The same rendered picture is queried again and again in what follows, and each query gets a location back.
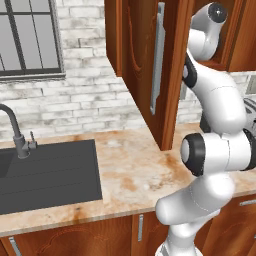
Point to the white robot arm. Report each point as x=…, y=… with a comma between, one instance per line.
x=213, y=100

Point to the open wooden cabinet door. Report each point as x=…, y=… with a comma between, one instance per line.
x=148, y=66

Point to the dark grey sink basin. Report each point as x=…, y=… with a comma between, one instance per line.
x=50, y=175

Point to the wooden base cupboard door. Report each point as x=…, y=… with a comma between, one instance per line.
x=73, y=238
x=150, y=235

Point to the dark grey tap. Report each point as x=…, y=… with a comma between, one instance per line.
x=18, y=133

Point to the grey framed window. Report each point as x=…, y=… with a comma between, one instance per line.
x=28, y=36

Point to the wooden drawer front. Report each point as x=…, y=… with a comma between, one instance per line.
x=235, y=230

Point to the grey wall socket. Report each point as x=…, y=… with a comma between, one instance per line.
x=251, y=84

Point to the wooden wall cabinet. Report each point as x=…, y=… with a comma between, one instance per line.
x=240, y=40

